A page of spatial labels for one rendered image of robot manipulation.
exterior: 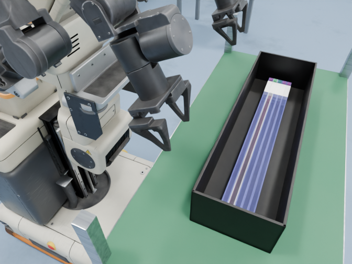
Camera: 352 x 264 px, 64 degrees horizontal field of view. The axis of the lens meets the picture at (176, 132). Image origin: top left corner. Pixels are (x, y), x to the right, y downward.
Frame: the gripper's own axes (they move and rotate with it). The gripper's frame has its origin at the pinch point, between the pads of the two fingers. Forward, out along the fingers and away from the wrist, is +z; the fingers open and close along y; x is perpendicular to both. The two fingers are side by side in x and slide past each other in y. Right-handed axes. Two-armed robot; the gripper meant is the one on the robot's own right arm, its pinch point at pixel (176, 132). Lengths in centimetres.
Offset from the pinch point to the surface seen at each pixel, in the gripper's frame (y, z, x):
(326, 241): 0.5, 31.1, -21.6
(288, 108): 38.7, 23.6, -10.3
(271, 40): 279, 94, 58
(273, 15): 347, 89, 67
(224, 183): 4.8, 19.6, -1.6
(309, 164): 19.9, 28.5, -16.9
